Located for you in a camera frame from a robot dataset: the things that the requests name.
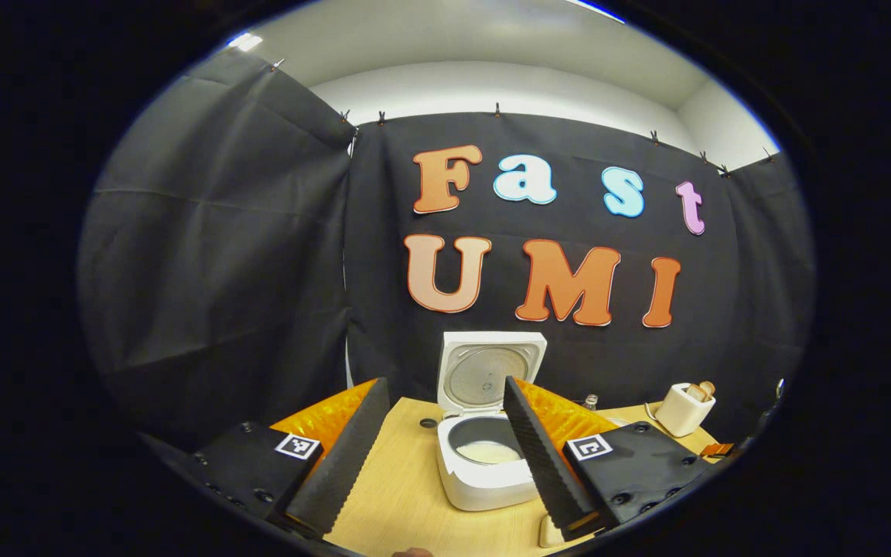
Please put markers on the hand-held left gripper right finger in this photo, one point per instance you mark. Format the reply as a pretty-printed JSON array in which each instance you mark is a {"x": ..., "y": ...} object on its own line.
[{"x": 542, "y": 464}]

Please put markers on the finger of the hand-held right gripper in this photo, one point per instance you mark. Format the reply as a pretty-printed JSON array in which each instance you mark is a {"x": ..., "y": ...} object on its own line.
[{"x": 716, "y": 449}]

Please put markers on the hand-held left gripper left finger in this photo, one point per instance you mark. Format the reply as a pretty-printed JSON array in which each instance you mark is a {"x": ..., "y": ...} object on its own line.
[{"x": 345, "y": 464}]

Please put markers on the white rice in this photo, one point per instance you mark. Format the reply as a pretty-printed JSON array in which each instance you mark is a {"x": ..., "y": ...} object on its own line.
[{"x": 488, "y": 452}]

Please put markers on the white rice cooker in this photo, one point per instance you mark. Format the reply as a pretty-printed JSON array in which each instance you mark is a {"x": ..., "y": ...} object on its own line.
[{"x": 484, "y": 487}]

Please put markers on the white toaster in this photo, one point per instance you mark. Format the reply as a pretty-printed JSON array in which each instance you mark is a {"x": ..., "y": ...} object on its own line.
[{"x": 677, "y": 414}]

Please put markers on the bread slice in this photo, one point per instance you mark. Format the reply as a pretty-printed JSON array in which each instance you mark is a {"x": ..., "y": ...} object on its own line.
[
  {"x": 694, "y": 393},
  {"x": 708, "y": 387}
]

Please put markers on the cream square container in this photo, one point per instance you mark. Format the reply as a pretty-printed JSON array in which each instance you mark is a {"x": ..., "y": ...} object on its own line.
[{"x": 550, "y": 534}]

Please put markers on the clear plastic water bottle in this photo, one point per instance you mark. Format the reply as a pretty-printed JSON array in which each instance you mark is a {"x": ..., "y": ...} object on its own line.
[{"x": 591, "y": 403}]

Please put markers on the black backdrop cloth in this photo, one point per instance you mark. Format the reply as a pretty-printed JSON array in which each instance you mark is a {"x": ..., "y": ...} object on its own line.
[{"x": 221, "y": 271}]

